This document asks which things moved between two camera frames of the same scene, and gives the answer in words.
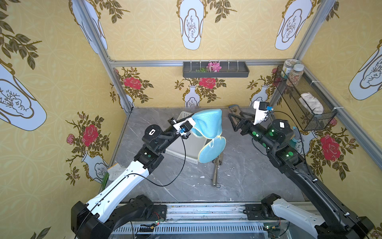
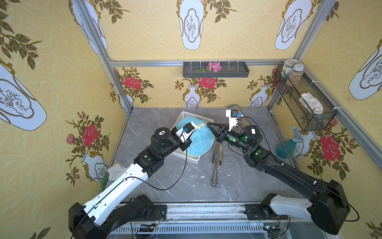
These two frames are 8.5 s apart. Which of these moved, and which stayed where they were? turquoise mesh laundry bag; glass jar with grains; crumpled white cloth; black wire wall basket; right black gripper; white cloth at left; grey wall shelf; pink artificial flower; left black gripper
Moved: left black gripper; right black gripper; turquoise mesh laundry bag
Stayed: pink artificial flower; white cloth at left; black wire wall basket; grey wall shelf; crumpled white cloth; glass jar with grains
